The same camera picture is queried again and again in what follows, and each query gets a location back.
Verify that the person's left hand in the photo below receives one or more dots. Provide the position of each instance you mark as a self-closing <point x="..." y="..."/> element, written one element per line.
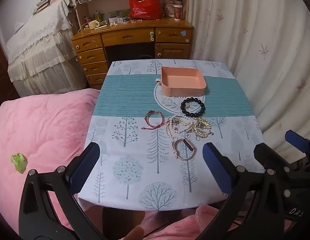
<point x="135" y="233"/>

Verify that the red plastic bag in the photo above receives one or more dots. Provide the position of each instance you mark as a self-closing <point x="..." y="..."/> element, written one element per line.
<point x="145" y="6"/>

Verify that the gold ornate jewelry piece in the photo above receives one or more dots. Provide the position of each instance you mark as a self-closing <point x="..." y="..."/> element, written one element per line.
<point x="202" y="127"/>

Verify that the tree print tablecloth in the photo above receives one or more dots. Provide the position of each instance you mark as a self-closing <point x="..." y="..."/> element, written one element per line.
<point x="125" y="97"/>

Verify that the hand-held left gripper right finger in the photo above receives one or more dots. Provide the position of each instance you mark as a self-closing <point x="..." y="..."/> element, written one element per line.
<point x="216" y="163"/>

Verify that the pink fleece blanket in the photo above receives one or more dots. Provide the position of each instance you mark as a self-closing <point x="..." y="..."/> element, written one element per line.
<point x="45" y="130"/>

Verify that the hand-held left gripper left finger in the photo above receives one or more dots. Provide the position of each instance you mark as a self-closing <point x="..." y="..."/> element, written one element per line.
<point x="85" y="166"/>

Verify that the green crumpled wrapper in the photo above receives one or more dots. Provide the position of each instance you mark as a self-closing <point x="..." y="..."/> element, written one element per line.
<point x="19" y="162"/>

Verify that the red and white cup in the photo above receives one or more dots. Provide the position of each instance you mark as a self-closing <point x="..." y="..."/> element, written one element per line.
<point x="177" y="12"/>

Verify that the pile of books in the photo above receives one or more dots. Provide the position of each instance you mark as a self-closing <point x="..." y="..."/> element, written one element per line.
<point x="49" y="1"/>

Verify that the person's pink clothing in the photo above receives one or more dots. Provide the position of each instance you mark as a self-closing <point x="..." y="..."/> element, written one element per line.
<point x="205" y="220"/>

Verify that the wooden desk with drawers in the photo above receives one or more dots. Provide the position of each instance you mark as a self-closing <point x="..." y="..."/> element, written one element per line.
<point x="125" y="33"/>

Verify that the white hook on drawer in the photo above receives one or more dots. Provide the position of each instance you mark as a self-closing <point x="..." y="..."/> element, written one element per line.
<point x="151" y="36"/>

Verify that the pink plastic tray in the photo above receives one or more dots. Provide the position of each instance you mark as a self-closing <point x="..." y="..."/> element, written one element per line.
<point x="182" y="80"/>

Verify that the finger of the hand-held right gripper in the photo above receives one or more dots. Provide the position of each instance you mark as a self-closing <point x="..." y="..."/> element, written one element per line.
<point x="272" y="158"/>
<point x="297" y="140"/>

